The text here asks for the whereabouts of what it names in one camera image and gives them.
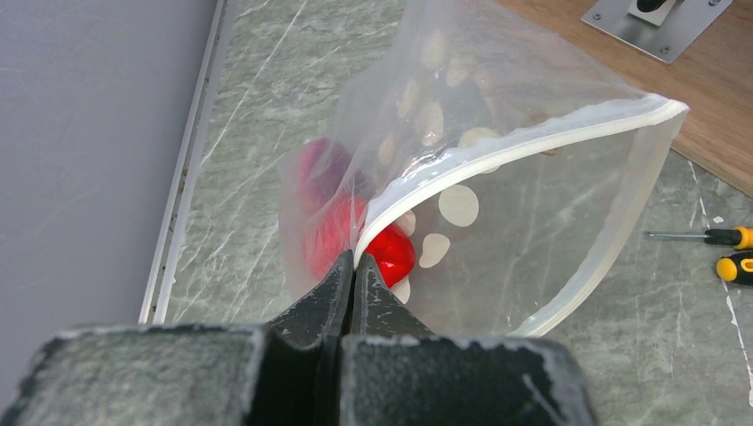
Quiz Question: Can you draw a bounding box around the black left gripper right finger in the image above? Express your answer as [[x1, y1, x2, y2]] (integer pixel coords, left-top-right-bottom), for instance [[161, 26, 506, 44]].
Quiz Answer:
[[341, 256, 598, 425]]

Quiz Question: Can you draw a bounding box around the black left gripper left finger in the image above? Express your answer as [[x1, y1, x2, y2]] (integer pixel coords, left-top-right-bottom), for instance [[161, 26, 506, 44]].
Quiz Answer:
[[1, 251, 354, 425]]

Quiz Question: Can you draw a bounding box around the red toy bell pepper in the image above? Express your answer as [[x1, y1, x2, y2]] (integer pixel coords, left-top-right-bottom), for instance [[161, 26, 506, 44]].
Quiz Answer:
[[303, 196, 416, 288]]

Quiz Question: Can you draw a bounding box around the purple toy onion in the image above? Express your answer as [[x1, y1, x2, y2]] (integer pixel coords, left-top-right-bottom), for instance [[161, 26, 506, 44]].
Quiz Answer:
[[297, 138, 369, 208]]

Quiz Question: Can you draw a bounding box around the clear dotted zip bag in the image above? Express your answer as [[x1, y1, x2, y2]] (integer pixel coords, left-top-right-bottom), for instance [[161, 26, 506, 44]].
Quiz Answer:
[[279, 1, 689, 335]]

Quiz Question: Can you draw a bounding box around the black yellow screwdriver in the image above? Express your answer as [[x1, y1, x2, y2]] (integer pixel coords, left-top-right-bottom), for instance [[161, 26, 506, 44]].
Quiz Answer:
[[716, 251, 753, 287]]

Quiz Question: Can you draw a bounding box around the wooden board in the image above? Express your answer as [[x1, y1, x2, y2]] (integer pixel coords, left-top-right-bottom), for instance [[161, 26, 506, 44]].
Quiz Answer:
[[503, 1, 752, 195]]

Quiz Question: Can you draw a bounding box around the aluminium side rail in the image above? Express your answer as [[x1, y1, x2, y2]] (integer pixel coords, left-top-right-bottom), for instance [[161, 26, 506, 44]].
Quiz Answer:
[[139, 0, 239, 324]]

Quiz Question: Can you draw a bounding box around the yellow handled screwdriver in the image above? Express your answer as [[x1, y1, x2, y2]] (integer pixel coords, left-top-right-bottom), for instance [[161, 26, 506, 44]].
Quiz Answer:
[[644, 226, 752, 250]]

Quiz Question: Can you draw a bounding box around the metal mounting bracket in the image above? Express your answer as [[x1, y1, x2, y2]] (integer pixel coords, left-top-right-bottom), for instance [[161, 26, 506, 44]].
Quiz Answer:
[[581, 0, 733, 64]]

